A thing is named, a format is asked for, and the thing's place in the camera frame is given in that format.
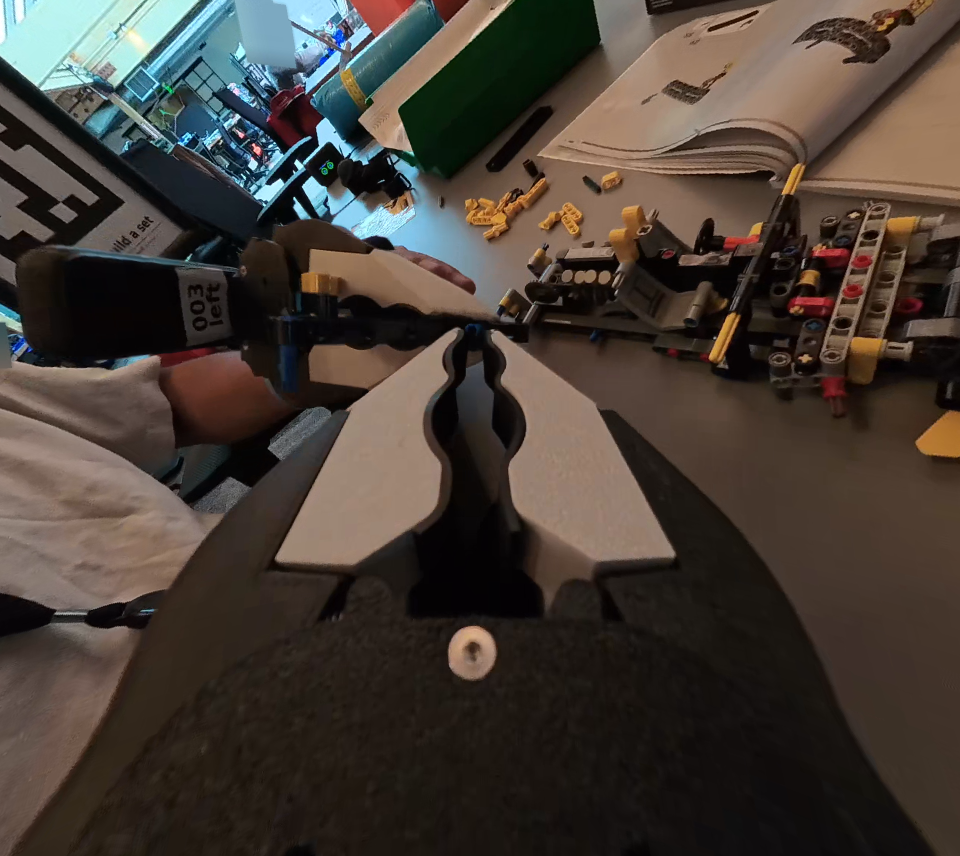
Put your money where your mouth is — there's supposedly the person's left hand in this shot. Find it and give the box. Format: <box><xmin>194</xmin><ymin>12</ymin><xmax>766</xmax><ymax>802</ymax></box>
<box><xmin>273</xmin><ymin>218</ymin><xmax>479</xmax><ymax>295</ymax></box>

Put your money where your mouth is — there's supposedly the black lego frame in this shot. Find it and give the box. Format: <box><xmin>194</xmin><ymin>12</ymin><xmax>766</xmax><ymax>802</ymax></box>
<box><xmin>270</xmin><ymin>293</ymin><xmax>531</xmax><ymax>385</ymax></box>

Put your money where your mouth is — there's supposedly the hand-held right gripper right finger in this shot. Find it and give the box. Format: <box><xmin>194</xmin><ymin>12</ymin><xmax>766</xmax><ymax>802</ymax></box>
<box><xmin>489</xmin><ymin>331</ymin><xmax>676</xmax><ymax>611</ymax></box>

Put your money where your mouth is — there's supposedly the pile of yellow lego pieces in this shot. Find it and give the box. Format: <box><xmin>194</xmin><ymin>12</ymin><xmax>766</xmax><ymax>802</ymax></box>
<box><xmin>463</xmin><ymin>194</ymin><xmax>513</xmax><ymax>243</ymax></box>

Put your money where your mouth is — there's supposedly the partly built lego chassis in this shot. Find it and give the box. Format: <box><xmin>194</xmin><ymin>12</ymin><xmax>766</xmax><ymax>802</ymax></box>
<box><xmin>498</xmin><ymin>162</ymin><xmax>960</xmax><ymax>460</ymax></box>

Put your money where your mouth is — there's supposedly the black lego beam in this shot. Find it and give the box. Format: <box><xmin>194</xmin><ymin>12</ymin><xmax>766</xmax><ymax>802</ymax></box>
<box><xmin>485</xmin><ymin>105</ymin><xmax>555</xmax><ymax>174</ymax></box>

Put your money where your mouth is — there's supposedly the black white marker sign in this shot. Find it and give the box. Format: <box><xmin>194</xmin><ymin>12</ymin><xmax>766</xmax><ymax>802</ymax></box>
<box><xmin>0</xmin><ymin>55</ymin><xmax>201</xmax><ymax>289</ymax></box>

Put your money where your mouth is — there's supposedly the teal rolled mat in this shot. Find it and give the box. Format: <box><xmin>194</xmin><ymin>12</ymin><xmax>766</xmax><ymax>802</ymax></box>
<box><xmin>309</xmin><ymin>0</ymin><xmax>449</xmax><ymax>142</ymax></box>

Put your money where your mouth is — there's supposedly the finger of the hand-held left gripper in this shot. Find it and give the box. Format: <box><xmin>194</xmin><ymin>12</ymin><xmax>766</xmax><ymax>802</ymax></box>
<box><xmin>307</xmin><ymin>334</ymin><xmax>451</xmax><ymax>413</ymax></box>
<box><xmin>307</xmin><ymin>248</ymin><xmax>530</xmax><ymax>341</ymax></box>

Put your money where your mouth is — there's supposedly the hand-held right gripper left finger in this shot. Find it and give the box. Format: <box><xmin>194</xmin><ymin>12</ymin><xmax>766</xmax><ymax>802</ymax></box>
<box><xmin>276</xmin><ymin>329</ymin><xmax>468</xmax><ymax>616</ymax></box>

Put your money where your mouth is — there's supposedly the black office chair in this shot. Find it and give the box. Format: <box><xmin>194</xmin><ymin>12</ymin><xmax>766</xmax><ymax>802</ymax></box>
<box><xmin>258</xmin><ymin>134</ymin><xmax>325</xmax><ymax>225</ymax></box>

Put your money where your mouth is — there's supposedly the clear plastic bag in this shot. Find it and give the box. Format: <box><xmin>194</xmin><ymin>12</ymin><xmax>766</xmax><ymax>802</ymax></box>
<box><xmin>352</xmin><ymin>190</ymin><xmax>419</xmax><ymax>240</ymax></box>

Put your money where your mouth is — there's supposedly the green plastic bin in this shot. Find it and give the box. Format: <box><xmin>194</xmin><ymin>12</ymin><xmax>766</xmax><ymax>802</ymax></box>
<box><xmin>397</xmin><ymin>0</ymin><xmax>601</xmax><ymax>180</ymax></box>

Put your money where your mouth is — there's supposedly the yellow lego beam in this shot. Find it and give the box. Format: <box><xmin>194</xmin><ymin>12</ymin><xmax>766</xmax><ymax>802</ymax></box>
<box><xmin>537</xmin><ymin>201</ymin><xmax>585</xmax><ymax>237</ymax></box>
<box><xmin>491</xmin><ymin>178</ymin><xmax>549</xmax><ymax>224</ymax></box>

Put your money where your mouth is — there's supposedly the white paper sheet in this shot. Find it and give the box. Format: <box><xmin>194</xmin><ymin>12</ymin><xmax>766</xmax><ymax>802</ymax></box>
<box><xmin>358</xmin><ymin>0</ymin><xmax>520</xmax><ymax>154</ymax></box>

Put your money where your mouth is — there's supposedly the open instruction booklet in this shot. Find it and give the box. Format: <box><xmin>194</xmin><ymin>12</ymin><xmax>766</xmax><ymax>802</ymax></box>
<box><xmin>538</xmin><ymin>0</ymin><xmax>960</xmax><ymax>206</ymax></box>

